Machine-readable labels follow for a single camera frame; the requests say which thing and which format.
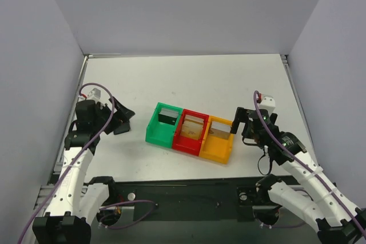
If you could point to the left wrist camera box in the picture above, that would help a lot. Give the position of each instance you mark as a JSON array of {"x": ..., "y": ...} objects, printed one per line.
[{"x": 94, "y": 94}]

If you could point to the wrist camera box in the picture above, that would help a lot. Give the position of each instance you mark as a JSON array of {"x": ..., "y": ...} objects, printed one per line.
[
  {"x": 267, "y": 103},
  {"x": 94, "y": 94}
]

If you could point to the orange plastic bin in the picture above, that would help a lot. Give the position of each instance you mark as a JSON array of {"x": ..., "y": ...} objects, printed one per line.
[{"x": 216, "y": 149}]

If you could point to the black card stack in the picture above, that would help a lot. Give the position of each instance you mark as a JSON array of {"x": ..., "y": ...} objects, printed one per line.
[{"x": 168, "y": 116}]

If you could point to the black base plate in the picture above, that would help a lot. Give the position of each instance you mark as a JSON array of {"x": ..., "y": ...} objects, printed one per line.
[{"x": 193, "y": 199}]

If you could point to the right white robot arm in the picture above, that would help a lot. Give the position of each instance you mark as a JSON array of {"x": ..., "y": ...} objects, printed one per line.
[{"x": 326, "y": 209}]

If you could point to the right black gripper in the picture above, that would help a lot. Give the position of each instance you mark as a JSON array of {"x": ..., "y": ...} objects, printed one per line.
[{"x": 245, "y": 122}]

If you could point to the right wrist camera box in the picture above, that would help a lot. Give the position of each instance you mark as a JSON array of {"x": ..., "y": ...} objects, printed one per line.
[{"x": 267, "y": 103}]

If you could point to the green plastic bin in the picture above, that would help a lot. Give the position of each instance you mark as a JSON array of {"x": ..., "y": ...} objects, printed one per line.
[{"x": 160, "y": 133}]

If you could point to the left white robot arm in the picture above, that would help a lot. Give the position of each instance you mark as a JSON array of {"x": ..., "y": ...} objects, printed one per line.
[{"x": 70, "y": 210}]

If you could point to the red plastic bin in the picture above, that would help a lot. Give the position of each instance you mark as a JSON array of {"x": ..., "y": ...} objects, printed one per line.
[{"x": 188, "y": 145}]

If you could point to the aluminium frame rail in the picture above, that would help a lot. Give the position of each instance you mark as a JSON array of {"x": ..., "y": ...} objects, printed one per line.
[{"x": 55, "y": 172}]

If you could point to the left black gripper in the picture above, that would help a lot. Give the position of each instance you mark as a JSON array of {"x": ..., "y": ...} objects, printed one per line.
[{"x": 107, "y": 119}]

